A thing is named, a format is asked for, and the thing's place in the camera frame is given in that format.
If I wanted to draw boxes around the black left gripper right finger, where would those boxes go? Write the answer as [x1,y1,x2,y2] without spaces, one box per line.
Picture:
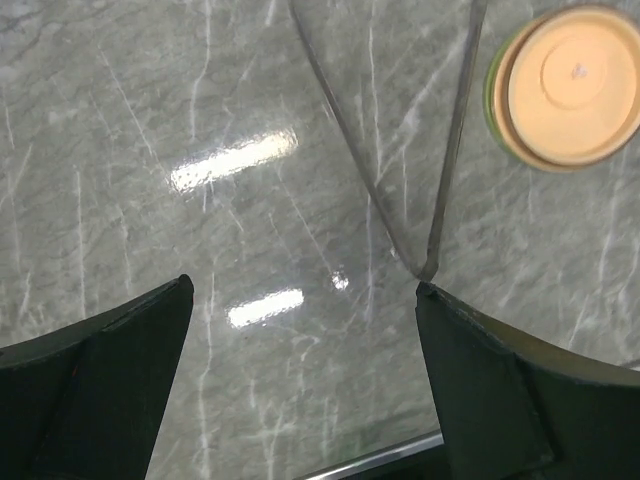
[415,283,639,479]

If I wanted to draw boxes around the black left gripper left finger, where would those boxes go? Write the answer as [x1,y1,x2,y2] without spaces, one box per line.
[1,275,194,479]

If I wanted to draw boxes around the metal serving tongs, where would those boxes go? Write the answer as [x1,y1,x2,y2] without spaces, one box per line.
[288,1,488,282]

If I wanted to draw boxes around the beige round lunch box lid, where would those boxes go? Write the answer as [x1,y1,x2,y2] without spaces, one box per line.
[483,4,639,173]

